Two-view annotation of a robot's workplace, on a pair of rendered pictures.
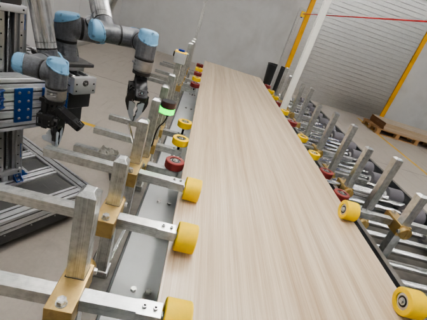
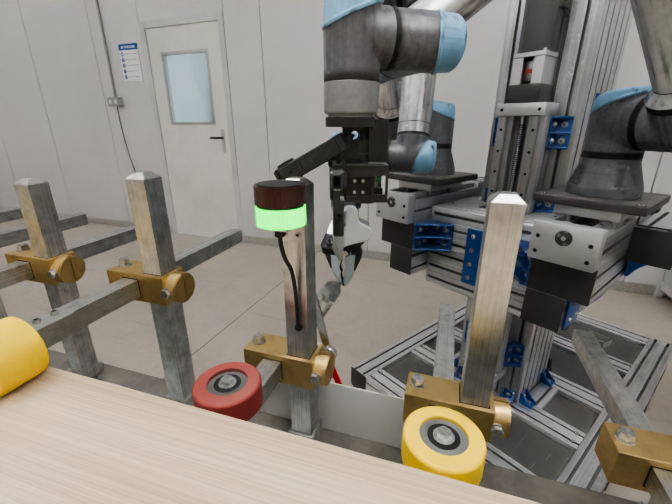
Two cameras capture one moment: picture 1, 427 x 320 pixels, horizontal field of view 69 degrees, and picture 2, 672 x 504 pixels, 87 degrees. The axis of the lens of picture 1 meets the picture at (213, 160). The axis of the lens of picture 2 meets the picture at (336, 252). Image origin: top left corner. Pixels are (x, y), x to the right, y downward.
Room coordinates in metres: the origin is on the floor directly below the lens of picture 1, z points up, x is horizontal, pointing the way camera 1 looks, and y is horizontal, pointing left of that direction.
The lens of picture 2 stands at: (1.43, -0.10, 1.20)
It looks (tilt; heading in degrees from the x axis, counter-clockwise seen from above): 20 degrees down; 116
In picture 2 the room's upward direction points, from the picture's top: straight up
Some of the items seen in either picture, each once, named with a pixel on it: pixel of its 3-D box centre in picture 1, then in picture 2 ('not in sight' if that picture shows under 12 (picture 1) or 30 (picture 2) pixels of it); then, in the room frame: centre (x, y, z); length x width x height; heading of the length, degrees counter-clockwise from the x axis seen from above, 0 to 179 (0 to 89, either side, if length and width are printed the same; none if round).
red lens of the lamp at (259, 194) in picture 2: (168, 104); (279, 193); (1.19, 0.24, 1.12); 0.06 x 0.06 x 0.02
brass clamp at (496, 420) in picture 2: (152, 143); (454, 406); (1.41, 0.32, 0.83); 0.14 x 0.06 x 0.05; 8
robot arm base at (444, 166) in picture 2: not in sight; (432, 158); (1.18, 1.15, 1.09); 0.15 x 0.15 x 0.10
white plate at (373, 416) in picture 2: not in sight; (326, 405); (1.21, 0.32, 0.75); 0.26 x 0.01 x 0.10; 8
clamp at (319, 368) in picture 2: (142, 162); (289, 361); (1.16, 0.28, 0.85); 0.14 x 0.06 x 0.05; 8
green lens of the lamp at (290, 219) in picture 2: (167, 110); (281, 214); (1.19, 0.24, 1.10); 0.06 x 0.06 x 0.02
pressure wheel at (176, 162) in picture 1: (172, 171); (231, 415); (1.16, 0.15, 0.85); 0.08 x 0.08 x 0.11
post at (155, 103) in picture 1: (145, 150); (302, 337); (1.18, 0.29, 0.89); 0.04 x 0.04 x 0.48; 8
